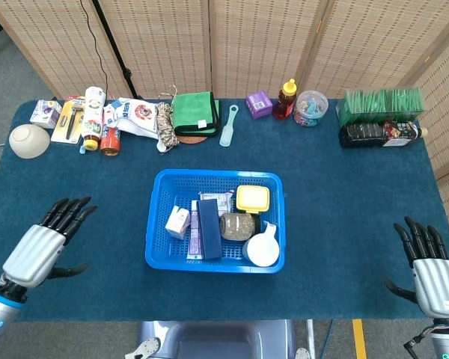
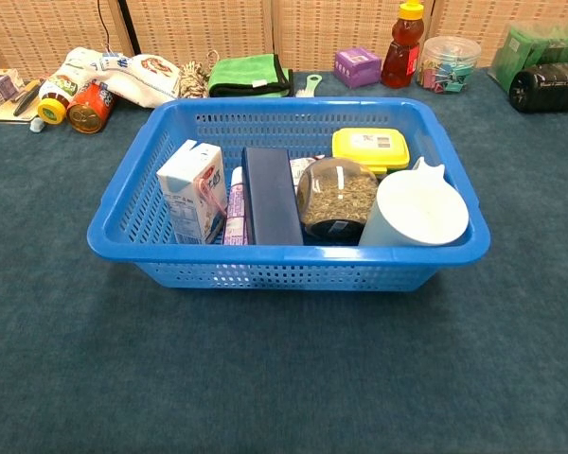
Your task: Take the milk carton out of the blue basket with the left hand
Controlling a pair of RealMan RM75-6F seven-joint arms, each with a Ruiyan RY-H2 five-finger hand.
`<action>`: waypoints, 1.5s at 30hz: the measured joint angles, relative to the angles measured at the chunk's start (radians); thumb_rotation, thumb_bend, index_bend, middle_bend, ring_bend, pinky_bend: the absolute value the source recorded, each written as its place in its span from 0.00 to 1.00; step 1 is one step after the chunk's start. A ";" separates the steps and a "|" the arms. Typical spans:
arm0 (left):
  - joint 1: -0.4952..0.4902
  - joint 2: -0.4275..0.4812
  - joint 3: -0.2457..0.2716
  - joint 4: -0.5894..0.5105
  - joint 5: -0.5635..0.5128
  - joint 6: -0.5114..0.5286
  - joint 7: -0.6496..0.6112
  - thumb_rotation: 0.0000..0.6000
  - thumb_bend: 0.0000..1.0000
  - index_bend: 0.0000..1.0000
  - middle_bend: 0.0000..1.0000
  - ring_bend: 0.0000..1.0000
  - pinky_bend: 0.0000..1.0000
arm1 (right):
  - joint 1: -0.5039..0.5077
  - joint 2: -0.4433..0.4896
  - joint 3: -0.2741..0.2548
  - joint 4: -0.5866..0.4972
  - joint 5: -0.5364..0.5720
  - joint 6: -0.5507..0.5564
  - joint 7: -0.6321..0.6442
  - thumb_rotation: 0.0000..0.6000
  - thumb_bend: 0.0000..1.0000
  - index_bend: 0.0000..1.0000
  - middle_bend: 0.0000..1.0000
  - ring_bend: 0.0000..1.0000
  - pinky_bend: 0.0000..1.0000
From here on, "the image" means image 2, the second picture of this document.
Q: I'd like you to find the white plastic measuring cup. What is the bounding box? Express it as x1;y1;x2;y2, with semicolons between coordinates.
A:
358;156;470;248

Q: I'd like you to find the jar with yellow cap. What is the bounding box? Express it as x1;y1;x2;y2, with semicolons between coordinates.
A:
37;75;80;126

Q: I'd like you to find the beige notebook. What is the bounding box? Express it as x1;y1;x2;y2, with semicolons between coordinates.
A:
0;79;44;125

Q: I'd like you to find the purple cardboard box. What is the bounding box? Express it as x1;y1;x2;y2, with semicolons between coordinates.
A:
333;46;382;89

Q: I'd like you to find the black cylindrical bottle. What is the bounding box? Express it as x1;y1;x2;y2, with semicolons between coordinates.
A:
508;61;568;114

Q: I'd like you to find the white milk carton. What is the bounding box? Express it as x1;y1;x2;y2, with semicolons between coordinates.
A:
155;139;229;246

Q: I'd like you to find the green packaged box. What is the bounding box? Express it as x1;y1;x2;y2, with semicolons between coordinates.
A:
487;21;568;94

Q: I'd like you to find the clear jar of binder clips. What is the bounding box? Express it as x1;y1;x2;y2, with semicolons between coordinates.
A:
416;36;483;94

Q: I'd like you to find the dark blue rectangular box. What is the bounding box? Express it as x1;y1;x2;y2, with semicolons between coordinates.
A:
241;147;305;247

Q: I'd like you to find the yellow lidded plastic container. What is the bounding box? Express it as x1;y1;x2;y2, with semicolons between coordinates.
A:
331;127;411;177

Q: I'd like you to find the blue perforated plastic basket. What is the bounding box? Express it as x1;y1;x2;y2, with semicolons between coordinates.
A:
86;96;492;292

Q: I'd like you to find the orange tin can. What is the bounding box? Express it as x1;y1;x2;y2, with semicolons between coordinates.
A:
66;81;117;135

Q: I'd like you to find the green cloth with black trim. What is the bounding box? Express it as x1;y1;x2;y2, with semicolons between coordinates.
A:
207;53;294;98

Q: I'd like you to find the white printed fabric bag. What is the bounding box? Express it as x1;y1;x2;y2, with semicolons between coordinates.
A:
63;46;182;108

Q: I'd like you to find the small white packet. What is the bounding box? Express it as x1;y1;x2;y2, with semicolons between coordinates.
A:
290;157;319;191

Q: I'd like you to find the white brush green handle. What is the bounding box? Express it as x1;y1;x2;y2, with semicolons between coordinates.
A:
295;74;324;98

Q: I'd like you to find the braided beige rope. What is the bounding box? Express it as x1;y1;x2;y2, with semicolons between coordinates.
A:
178;50;220;99

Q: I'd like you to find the glass jar of seeds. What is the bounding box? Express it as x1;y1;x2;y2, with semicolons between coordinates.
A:
296;157;380;239

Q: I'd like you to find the purple white tube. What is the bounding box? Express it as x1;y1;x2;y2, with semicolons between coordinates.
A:
222;166;249;246

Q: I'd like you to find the black cable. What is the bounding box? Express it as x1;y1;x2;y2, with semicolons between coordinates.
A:
97;0;113;48

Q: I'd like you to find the honey bear bottle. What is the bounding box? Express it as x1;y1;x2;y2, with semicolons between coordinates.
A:
381;0;426;90

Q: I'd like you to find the woven bamboo folding screen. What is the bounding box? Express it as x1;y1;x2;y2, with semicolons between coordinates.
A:
0;0;568;81

